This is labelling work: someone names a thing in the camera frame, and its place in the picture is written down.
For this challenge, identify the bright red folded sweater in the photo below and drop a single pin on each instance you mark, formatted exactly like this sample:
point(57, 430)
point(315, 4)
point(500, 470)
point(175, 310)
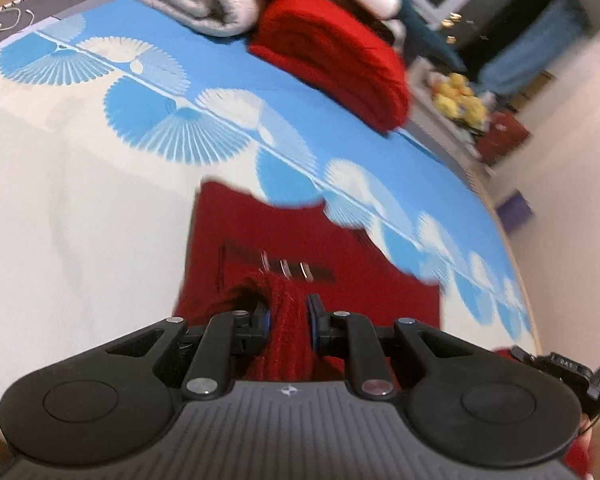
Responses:
point(328, 48)

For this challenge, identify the purple storage box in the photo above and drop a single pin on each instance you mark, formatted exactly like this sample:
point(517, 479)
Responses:
point(514, 212)

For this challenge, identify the blue and white bedsheet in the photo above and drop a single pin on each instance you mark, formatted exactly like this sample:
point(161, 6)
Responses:
point(110, 119)

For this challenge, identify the dark red knit garment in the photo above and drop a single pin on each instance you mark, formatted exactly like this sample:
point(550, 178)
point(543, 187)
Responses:
point(242, 250)

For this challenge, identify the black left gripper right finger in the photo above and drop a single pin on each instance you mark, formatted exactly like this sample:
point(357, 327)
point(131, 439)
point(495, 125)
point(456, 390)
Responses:
point(352, 338)

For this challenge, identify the teal cloth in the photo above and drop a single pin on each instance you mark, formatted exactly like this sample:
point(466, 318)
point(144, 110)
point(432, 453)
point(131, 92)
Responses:
point(422, 41)

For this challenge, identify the blue curtain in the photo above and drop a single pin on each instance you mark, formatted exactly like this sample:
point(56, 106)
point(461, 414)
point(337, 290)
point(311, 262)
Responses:
point(554, 31)

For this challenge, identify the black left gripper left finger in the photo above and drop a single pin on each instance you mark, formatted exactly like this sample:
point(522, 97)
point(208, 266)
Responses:
point(224, 350)

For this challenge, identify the yellow plush toys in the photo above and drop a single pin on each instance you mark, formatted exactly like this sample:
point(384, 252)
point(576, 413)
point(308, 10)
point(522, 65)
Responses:
point(455, 100)

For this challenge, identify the red bag on floor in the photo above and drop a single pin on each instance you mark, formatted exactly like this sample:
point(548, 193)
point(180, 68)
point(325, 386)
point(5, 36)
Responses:
point(505, 134)

